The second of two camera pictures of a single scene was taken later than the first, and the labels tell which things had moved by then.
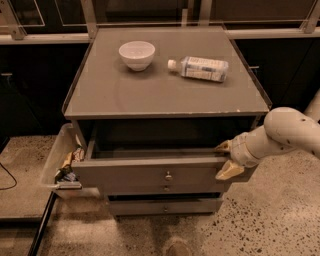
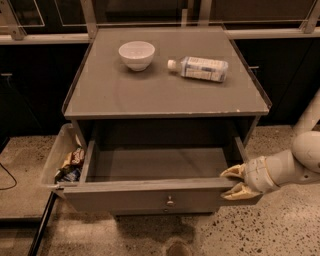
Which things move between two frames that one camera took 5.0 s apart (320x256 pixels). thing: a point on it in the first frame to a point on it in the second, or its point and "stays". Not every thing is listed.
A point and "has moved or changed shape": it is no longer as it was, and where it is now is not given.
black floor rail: x=42 y=223 stays
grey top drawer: x=157 y=168 has moved or changed shape
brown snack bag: x=77 y=155 stays
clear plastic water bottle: x=201 y=68 stays
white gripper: x=238 y=150 to x=256 y=174
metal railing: x=11 y=33 stays
